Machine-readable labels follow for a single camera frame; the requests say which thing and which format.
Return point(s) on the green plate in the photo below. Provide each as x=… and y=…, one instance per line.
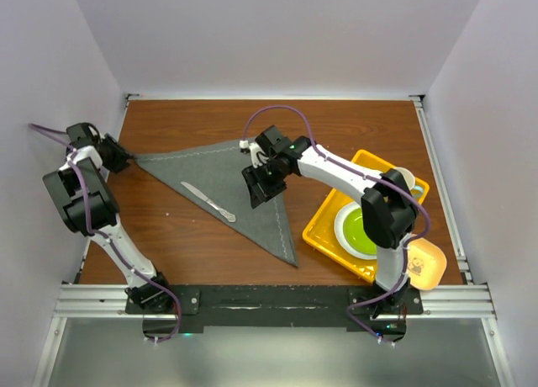
x=356, y=236

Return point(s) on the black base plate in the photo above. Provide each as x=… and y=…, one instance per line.
x=191, y=309

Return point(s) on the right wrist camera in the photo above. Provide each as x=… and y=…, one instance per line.
x=265, y=146

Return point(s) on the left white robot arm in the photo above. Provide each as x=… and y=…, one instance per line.
x=87, y=206

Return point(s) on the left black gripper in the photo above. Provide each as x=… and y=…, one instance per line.
x=121, y=155

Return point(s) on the white cup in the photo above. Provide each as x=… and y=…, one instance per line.
x=415, y=189

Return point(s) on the yellow plastic tray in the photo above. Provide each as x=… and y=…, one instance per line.
x=319, y=232

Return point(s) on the orange square plate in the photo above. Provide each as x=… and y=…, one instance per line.
x=426, y=264

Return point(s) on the grey cloth napkin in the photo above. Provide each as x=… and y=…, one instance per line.
x=216, y=170

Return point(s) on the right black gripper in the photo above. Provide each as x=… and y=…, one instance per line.
x=257, y=195

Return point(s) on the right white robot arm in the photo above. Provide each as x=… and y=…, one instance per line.
x=388, y=209

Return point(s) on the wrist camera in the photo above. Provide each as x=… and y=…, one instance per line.
x=84, y=134
x=265, y=146

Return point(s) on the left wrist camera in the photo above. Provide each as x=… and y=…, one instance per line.
x=84, y=134

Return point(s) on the white plate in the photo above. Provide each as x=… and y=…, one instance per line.
x=339, y=234

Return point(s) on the silver table knife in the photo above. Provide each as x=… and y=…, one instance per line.
x=231, y=218

